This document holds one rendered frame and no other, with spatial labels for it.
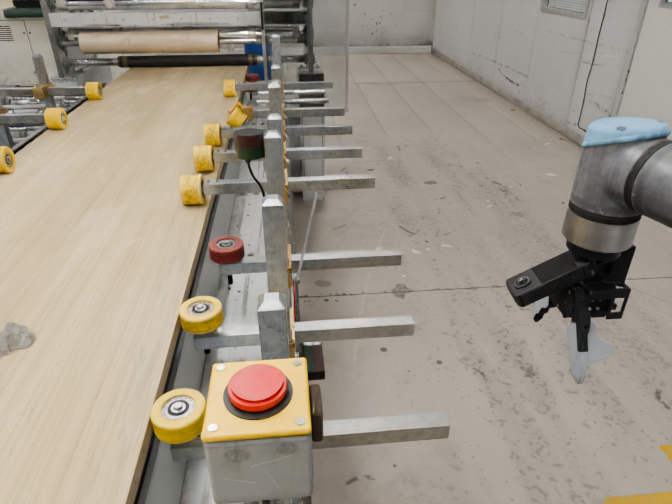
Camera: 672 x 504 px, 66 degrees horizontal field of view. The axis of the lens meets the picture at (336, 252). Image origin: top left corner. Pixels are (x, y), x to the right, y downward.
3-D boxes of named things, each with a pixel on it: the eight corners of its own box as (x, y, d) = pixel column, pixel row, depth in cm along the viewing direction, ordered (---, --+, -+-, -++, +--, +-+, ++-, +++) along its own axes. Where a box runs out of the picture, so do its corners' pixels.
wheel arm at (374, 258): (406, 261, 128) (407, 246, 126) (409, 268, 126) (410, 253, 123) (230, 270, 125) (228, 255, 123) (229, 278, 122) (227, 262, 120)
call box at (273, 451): (309, 426, 43) (306, 355, 39) (314, 504, 37) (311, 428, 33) (223, 433, 42) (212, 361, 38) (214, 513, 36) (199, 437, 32)
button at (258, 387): (287, 377, 38) (286, 359, 37) (288, 419, 34) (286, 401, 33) (232, 381, 37) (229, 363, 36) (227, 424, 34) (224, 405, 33)
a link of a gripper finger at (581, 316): (594, 352, 71) (588, 289, 72) (584, 353, 71) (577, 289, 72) (576, 349, 76) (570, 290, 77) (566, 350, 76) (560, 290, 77)
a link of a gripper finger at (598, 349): (622, 384, 73) (615, 318, 73) (582, 387, 72) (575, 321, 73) (609, 381, 76) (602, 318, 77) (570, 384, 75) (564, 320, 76)
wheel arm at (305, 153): (360, 154, 166) (361, 143, 164) (362, 158, 163) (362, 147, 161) (203, 159, 162) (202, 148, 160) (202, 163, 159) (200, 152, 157)
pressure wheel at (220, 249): (248, 273, 128) (244, 232, 123) (246, 291, 121) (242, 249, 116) (215, 275, 128) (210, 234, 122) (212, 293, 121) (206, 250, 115)
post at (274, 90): (288, 229, 172) (280, 81, 148) (288, 234, 169) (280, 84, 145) (277, 229, 172) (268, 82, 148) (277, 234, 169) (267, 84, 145)
